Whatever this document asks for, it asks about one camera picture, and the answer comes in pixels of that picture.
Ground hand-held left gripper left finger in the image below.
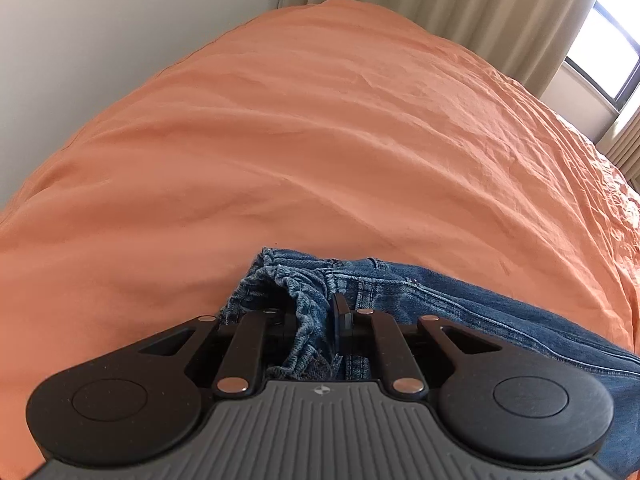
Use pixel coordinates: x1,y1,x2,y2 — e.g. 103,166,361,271
137,307,297,397

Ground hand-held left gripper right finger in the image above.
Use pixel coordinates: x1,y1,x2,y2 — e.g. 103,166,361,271
331,293,504,397

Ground blue denim pants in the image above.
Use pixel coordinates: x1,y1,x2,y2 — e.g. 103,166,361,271
217,246,640,480

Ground orange bed sheet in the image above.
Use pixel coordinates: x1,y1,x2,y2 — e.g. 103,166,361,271
0,0,640,480

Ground window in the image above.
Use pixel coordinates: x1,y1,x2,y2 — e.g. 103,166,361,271
562,0,640,111

